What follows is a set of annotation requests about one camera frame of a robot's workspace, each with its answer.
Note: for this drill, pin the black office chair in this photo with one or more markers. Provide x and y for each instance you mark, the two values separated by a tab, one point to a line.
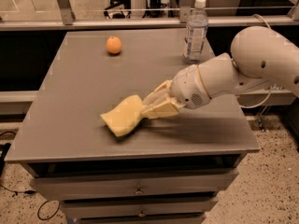
118	9

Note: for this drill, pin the clear plastic water bottle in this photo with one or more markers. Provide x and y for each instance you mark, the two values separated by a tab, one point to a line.
196	28

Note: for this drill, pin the grey drawer cabinet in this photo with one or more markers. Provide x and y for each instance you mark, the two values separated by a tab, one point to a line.
157	171

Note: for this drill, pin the upper grey drawer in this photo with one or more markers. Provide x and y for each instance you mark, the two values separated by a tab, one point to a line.
133	185

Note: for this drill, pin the grey drawer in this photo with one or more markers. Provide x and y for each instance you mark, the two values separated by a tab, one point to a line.
133	185
140	207

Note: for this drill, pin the orange fruit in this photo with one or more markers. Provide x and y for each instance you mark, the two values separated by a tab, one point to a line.
113	45

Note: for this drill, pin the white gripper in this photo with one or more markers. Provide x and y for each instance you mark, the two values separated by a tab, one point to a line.
187	86

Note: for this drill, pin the lower grey drawer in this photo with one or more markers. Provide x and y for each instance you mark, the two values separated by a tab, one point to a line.
140	207

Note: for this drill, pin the yellow sponge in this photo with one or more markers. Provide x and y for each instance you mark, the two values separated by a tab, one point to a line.
122	119

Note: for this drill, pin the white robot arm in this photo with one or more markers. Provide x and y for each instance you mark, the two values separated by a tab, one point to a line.
259	57

